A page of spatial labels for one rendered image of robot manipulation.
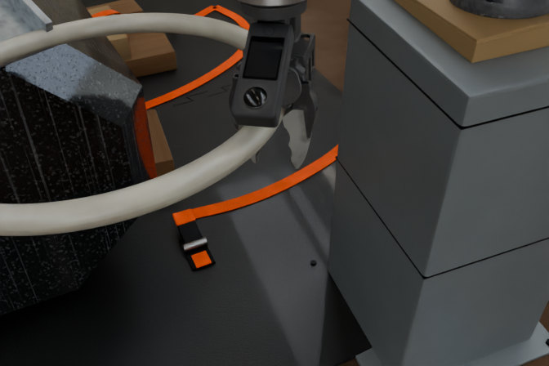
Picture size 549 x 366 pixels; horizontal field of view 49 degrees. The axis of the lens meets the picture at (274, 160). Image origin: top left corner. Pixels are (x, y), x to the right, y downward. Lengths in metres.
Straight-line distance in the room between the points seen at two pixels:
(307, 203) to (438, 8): 0.98
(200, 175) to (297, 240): 1.24
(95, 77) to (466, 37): 0.78
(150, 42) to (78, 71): 1.32
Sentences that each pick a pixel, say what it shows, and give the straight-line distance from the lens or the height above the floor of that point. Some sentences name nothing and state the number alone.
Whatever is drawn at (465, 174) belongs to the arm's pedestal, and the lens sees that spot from 1.06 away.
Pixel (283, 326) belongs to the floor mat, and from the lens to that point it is 1.63.
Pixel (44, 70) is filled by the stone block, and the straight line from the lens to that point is 1.31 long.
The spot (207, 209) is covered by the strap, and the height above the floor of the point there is 0.02.
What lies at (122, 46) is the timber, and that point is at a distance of 2.52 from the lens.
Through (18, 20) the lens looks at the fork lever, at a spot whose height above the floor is 0.92.
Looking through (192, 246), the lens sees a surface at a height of 0.04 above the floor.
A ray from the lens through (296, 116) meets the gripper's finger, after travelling 0.68.
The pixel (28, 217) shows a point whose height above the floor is 0.96.
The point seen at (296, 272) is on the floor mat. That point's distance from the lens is 1.74.
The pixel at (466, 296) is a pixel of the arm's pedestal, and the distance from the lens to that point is 1.37.
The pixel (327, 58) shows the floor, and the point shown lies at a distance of 2.70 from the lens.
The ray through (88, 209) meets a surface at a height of 0.97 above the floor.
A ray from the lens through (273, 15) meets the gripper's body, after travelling 0.63.
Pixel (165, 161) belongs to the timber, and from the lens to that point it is 1.93.
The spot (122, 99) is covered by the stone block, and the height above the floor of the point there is 0.59.
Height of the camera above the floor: 1.35
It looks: 40 degrees down
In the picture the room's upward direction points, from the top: straight up
